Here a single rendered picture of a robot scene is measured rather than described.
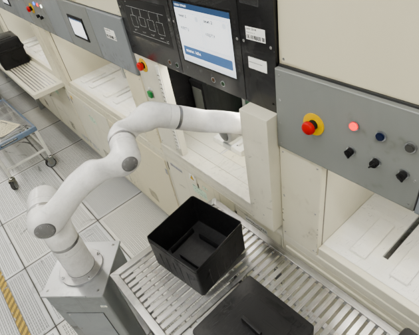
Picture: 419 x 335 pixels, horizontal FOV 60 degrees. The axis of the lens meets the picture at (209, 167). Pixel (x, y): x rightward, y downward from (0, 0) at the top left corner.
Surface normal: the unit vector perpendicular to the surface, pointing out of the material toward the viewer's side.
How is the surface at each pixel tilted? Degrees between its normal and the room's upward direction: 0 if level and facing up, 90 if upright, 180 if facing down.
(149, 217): 0
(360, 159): 90
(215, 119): 48
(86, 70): 90
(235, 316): 0
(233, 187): 0
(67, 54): 90
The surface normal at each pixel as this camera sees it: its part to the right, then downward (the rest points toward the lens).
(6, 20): 0.65, 0.42
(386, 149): -0.75, 0.52
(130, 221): -0.15, -0.75
